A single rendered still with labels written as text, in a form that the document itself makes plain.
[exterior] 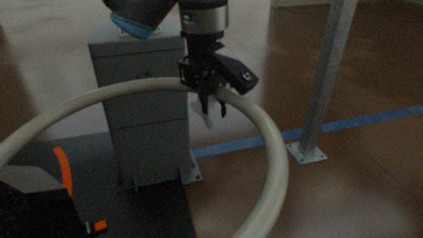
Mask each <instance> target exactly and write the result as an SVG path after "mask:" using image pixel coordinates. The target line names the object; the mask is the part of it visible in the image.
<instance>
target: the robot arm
mask: <svg viewBox="0 0 423 238"><path fill-rule="evenodd" d="M102 2H103V3H104V5H105V6H106V7H108V8H109V9H110V10H111V11H112V12H111V13H110V20H111V21H112V22H113V23H114V24H116V26H118V27H119V28H121V29H122V30H123V31H124V32H126V33H128V34H131V35H132V36H134V37H136V38H137V39H140V40H146V39H148V38H149V37H150V36H151V34H152V33H153V32H154V31H155V30H156V29H157V27H158V26H159V25H160V23H161V22H162V21H163V19H164V18H165V17H166V16H167V15H168V13H169V12H170V11H171V10H172V9H173V7H174V6H175V5H176V4H177V2H178V11H179V17H180V27H181V29H182V30H179V31H180V37H182V38H185V39H186V47H187V55H185V56H183V58H182V59H181V60H179V61H178V71H179V76H180V84H182V85H186V86H188V87H189V88H191V89H194V90H195V89H197V88H199V89H198V98H197V100H193V101H191V102H190V108H191V110H193V111H194V112H195V113H196V114H198V115H199V116H201V117H202V118H203V120H204V123H205V125H206V126H207V127H208V128H209V129H211V127H212V126H213V124H214V123H215V120H214V115H215V112H214V105H215V102H216V101H217V102H218V103H219V104H220V106H221V110H220V112H221V117H222V118H224V117H225V115H226V114H227V112H228V110H229V105H230V104H227V103H225V102H223V101H220V100H218V99H216V98H215V97H214V96H213V95H211V93H212V92H215V90H216V89H218V88H219V87H220V86H224V87H227V88H229V89H233V88H234V89H235V90H236V91H237V92H238V93H239V94H240V95H245V94H247V93H248V92H250V91H251V90H253V89H254V88H255V87H256V85H257V84H258V82H259V78H258V77H257V76H256V75H255V74H254V73H253V72H252V71H251V70H250V69H249V68H248V67H247V66H246V65H245V64H244V63H243V62H242V61H241V60H239V59H238V58H237V57H236V56H235V55H234V54H233V53H232V52H230V51H229V50H228V49H227V48H226V47H225V46H224V45H223V44H222V43H221V42H220V41H218V42H216V40H220V39H221V38H223V37H224V30H225V29H226V28H227V27H228V26H229V8H228V0H102ZM185 60H186V61H185ZM183 61H184V62H183ZM181 69H183V74H184V80H183V79H182V74H181Z"/></svg>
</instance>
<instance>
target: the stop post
mask: <svg viewBox="0 0 423 238"><path fill-rule="evenodd" d="M357 1H358V0H332V2H331V5H330V13H329V16H328V21H327V27H326V30H325V35H324V38H323V43H322V46H321V51H320V54H319V59H318V62H317V68H316V71H315V76H314V80H313V84H312V87H311V93H310V96H309V101H308V105H307V110H306V116H305V121H304V124H303V129H302V133H301V137H300V141H299V142H297V143H291V144H286V147H287V149H288V150H289V151H290V153H291V154H292V155H293V157H294V159H295V160H296V161H297V162H298V163H299V165H304V164H308V163H314V162H317V161H323V160H327V159H328V158H327V157H326V156H325V155H324V154H323V153H322V152H321V151H320V150H319V148H318V147H317V142H318V138H319V134H320V132H321V128H322V125H323V120H324V118H325V114H326V111H327V106H328V102H329V100H330V96H331V92H332V88H333V86H334V82H335V79H336V74H337V72H338V68H339V65H340V60H341V59H342V54H343V51H344V48H345V45H346V44H345V43H346V39H347V35H348V31H349V29H350V25H351V22H352V17H353V15H354V11H355V8H356V3H357Z"/></svg>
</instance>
